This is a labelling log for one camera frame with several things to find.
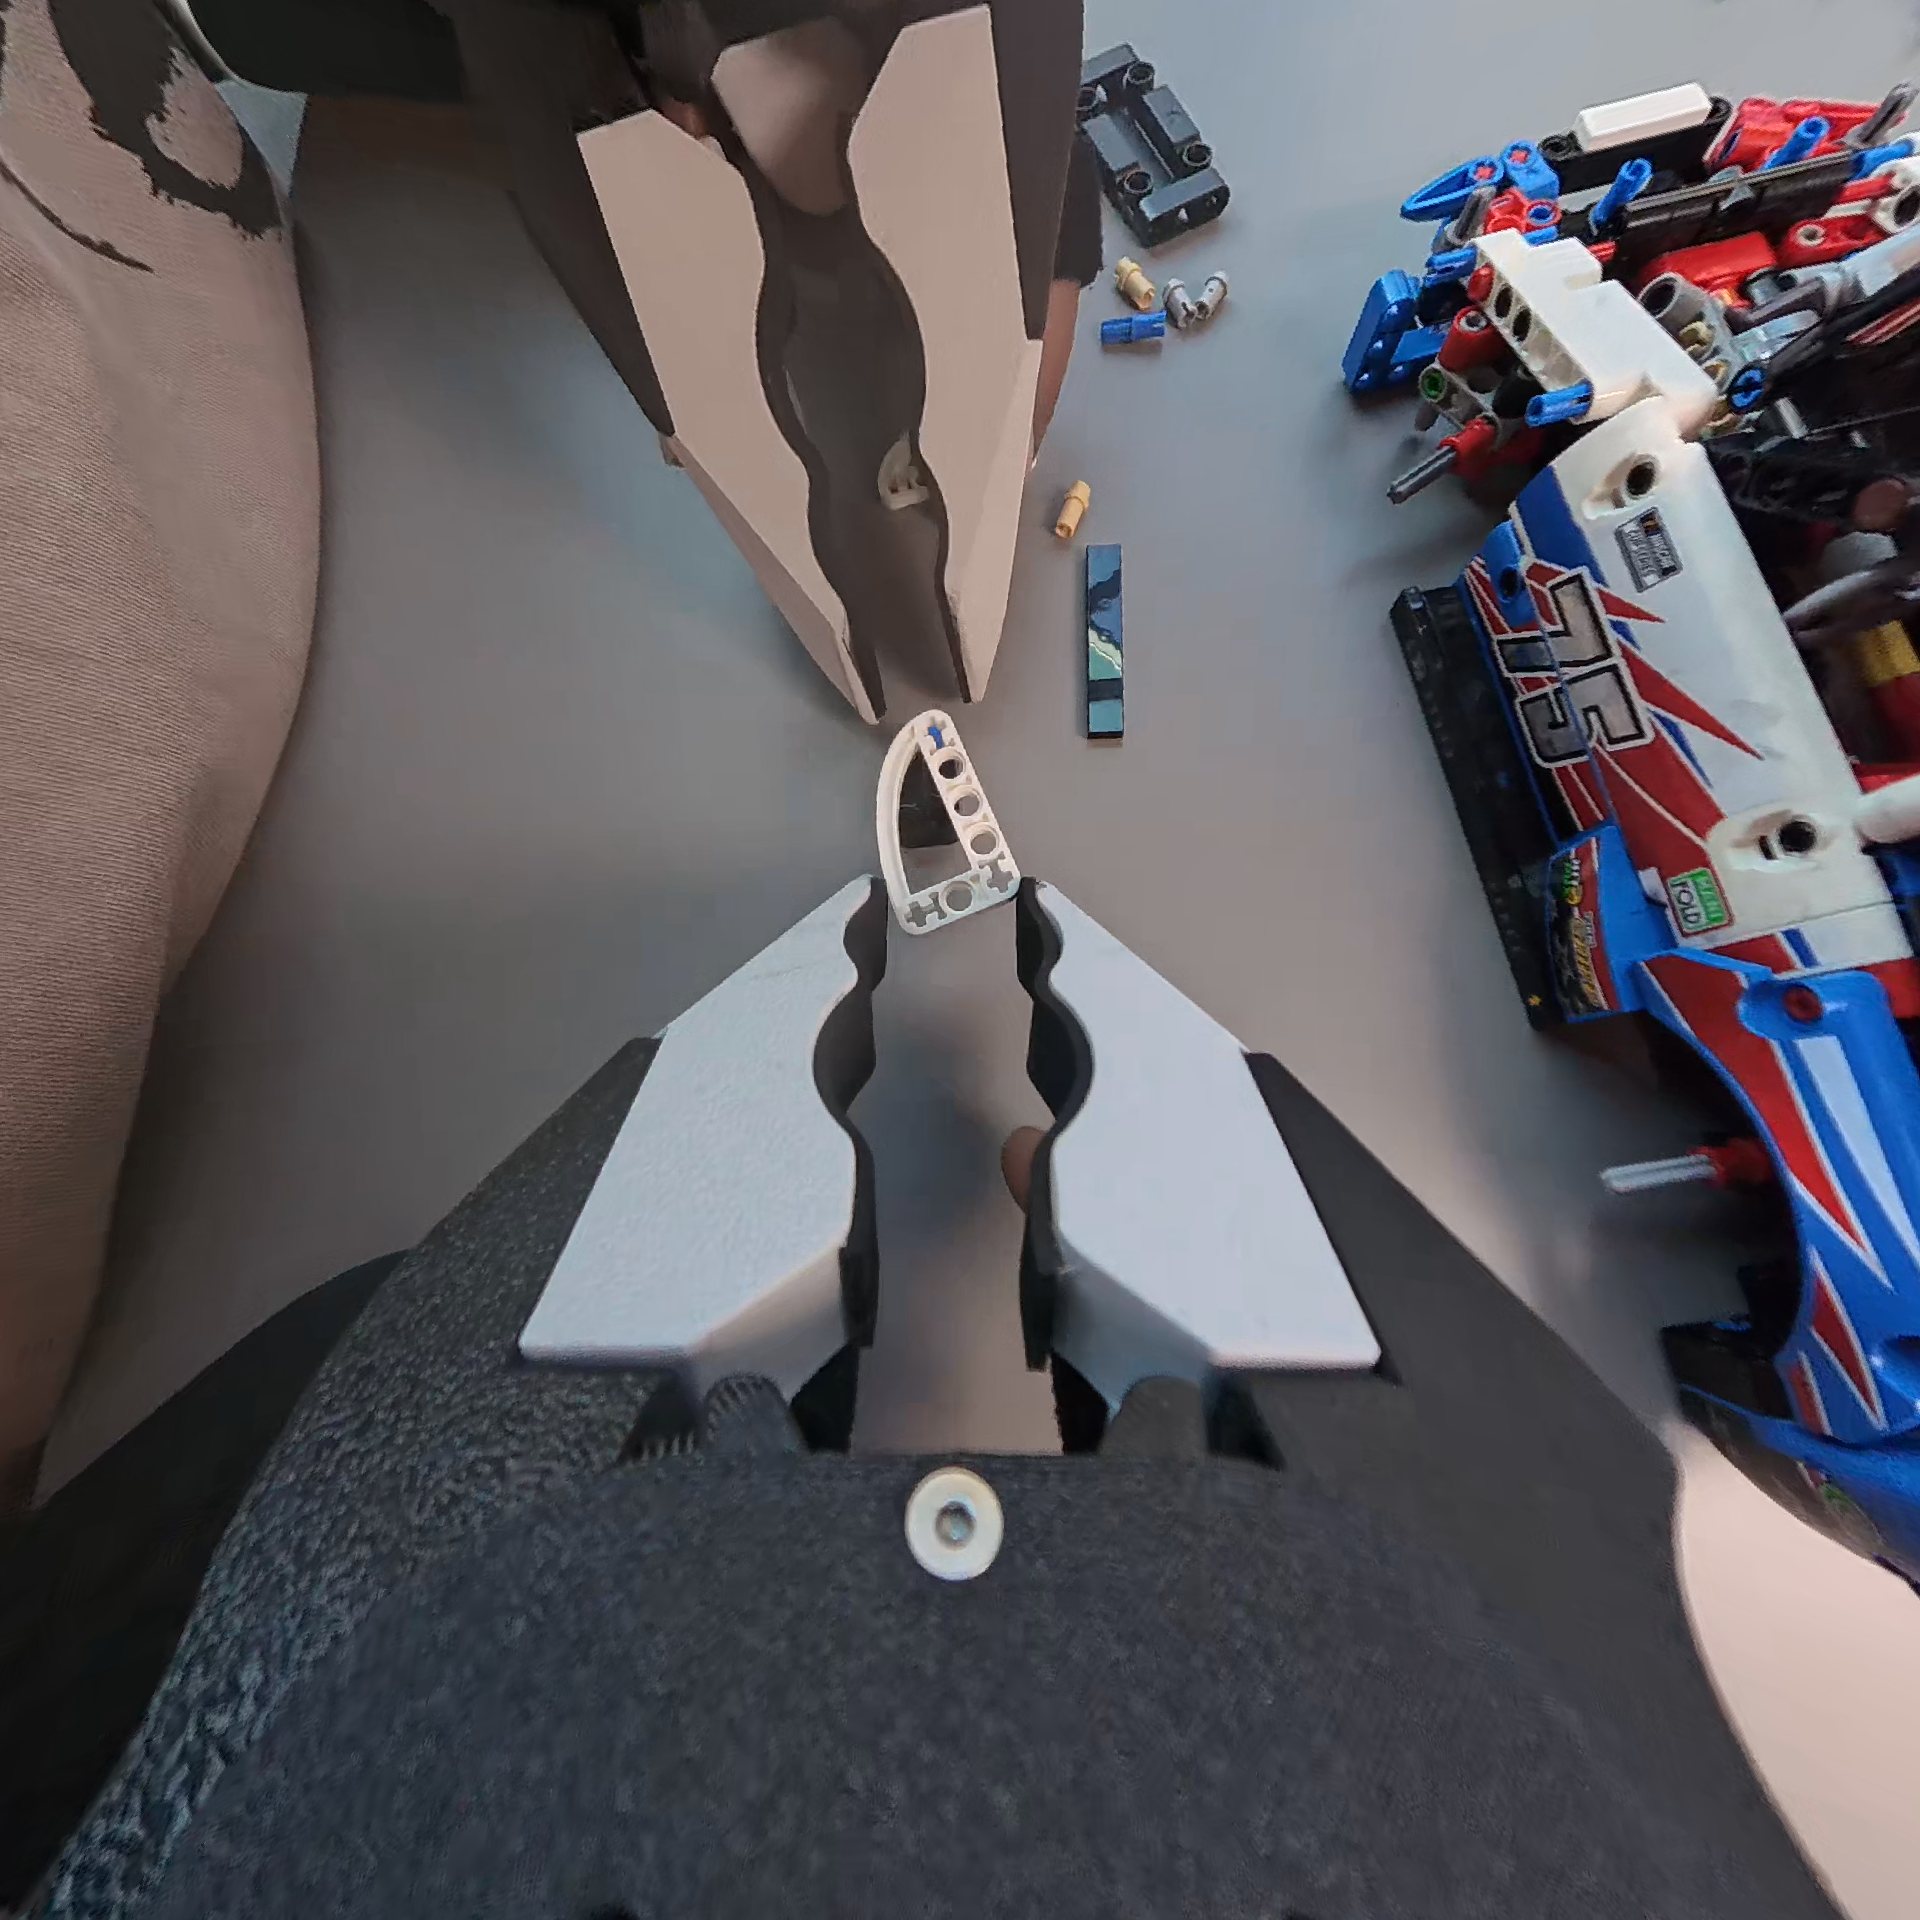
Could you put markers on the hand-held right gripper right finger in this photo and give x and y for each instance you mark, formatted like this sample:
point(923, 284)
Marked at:
point(1201, 1201)

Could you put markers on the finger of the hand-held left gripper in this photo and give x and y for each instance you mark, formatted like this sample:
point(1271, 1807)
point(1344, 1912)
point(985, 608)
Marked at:
point(690, 331)
point(968, 300)

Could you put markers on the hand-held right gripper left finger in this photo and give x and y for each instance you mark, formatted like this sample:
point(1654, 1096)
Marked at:
point(705, 1201)

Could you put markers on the white rectangular frame piece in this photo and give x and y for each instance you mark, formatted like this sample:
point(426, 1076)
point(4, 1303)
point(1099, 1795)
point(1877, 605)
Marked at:
point(901, 483)

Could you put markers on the white curved panel piece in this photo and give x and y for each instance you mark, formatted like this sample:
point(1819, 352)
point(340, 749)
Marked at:
point(888, 841)

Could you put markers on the black triangular connector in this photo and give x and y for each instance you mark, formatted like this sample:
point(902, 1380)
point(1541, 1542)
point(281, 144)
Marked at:
point(914, 825)

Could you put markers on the person's left hand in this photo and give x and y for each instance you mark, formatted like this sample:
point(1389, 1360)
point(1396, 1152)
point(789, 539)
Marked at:
point(1060, 361)

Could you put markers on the person's right hand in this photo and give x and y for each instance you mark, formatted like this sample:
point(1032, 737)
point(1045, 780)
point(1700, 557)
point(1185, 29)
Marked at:
point(1022, 1166)

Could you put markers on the tan connector pin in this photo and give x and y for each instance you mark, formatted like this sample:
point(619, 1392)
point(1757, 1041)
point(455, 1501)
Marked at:
point(1135, 282)
point(1070, 509)

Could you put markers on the black flat tile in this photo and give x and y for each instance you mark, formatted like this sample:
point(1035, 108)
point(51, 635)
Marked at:
point(1104, 644)

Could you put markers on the person's beige sweatshirt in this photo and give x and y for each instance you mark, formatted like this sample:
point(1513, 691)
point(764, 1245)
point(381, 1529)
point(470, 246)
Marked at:
point(151, 675)

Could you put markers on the toy brick race car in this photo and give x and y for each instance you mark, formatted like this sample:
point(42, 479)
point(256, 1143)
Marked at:
point(1651, 675)

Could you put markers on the dark grey frame piece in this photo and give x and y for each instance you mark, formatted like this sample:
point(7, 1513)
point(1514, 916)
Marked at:
point(1118, 173)

